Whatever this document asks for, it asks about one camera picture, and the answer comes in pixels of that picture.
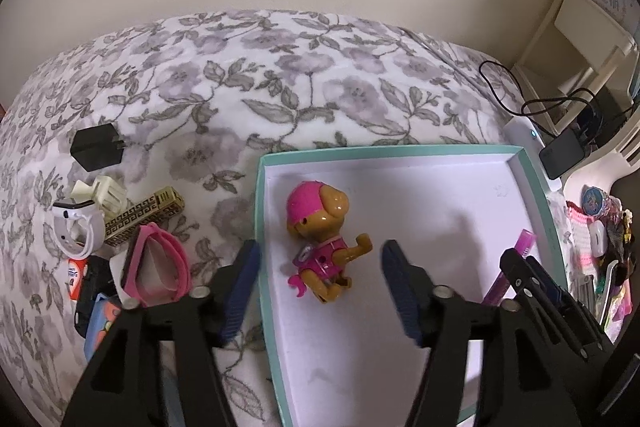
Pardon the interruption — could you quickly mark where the purple stick package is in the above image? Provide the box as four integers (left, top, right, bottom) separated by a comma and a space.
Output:
480, 229, 536, 307

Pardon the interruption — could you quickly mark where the blue orange gravity knife toy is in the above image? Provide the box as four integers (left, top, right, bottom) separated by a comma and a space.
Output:
84, 294, 122, 361

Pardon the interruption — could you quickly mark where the black toy car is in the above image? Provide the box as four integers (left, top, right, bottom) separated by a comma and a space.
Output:
74, 256, 117, 338

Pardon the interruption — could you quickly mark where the red white glue bottle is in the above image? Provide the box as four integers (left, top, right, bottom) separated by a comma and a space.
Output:
67, 258, 88, 303

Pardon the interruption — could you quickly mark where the white smartwatch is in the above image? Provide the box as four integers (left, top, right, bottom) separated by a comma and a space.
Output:
52, 199, 105, 260

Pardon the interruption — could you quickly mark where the pink brown dog toy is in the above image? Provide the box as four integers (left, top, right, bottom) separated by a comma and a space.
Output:
286, 181, 372, 303

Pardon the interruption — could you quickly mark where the cream hair claw clip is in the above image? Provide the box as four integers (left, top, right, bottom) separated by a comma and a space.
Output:
70, 176, 128, 219

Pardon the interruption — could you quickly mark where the gold black patterned lighter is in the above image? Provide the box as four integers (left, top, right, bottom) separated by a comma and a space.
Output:
104, 186, 184, 246

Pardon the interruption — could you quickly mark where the black power adapter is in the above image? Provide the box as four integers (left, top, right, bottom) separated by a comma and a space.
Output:
70, 124, 125, 172

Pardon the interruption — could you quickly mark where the colourful toy clutter pile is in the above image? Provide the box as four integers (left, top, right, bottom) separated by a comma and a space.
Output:
567, 185, 637, 340

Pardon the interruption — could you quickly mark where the teal white box lid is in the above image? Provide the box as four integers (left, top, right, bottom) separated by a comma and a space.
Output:
255, 145, 567, 426

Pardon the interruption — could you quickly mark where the black charger brick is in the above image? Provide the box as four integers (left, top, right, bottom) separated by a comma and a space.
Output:
538, 128, 585, 180

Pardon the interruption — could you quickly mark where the white power bank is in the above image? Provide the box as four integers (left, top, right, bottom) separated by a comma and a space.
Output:
503, 117, 562, 194

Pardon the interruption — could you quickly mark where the white plastic basket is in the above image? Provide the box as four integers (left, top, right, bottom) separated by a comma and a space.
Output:
562, 121, 640, 204

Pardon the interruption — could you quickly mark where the cream wooden shelf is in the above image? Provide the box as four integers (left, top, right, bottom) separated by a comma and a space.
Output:
512, 0, 639, 133

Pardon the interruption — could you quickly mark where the floral grey white blanket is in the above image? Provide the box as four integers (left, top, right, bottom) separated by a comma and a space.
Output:
1, 10, 524, 426

